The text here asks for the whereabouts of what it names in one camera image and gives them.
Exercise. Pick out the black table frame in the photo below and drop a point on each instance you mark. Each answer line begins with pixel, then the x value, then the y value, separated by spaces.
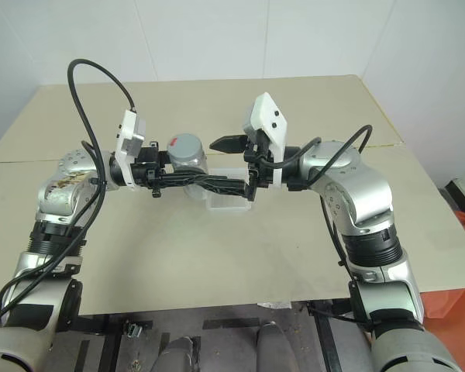
pixel 108 341

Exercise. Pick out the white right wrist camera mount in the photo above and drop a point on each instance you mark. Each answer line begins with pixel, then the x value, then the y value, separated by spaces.
pixel 269 112

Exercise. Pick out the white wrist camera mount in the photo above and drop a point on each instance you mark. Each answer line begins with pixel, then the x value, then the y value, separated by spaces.
pixel 126 128
pixel 269 112

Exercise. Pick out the small metal clamp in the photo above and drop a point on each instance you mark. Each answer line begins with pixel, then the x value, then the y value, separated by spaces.
pixel 133 330

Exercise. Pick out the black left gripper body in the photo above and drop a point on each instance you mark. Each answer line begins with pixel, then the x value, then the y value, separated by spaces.
pixel 147 170

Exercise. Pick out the grey jar lid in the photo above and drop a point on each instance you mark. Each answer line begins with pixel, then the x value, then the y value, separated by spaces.
pixel 188 146

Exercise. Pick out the clear plastic box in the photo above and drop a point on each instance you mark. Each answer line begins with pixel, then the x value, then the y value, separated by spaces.
pixel 228 203

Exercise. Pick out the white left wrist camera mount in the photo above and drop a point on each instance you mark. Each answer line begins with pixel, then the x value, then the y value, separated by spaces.
pixel 126 128

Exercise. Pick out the white paper scrap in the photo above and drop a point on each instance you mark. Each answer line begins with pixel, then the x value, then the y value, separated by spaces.
pixel 273 305

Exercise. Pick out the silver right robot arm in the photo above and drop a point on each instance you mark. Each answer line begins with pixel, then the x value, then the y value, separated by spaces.
pixel 356 186

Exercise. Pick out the dark grey rounded shape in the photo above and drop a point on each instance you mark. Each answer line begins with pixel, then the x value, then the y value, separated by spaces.
pixel 273 345
pixel 178 354

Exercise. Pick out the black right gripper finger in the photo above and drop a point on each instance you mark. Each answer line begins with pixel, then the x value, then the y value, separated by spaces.
pixel 236 187
pixel 229 144

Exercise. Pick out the clear plastic jar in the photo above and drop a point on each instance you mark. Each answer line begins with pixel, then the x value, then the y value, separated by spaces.
pixel 193 166

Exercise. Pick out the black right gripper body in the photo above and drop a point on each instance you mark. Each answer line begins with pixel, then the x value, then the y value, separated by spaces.
pixel 257 166

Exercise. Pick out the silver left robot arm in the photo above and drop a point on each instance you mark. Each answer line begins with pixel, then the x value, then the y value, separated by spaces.
pixel 58 193

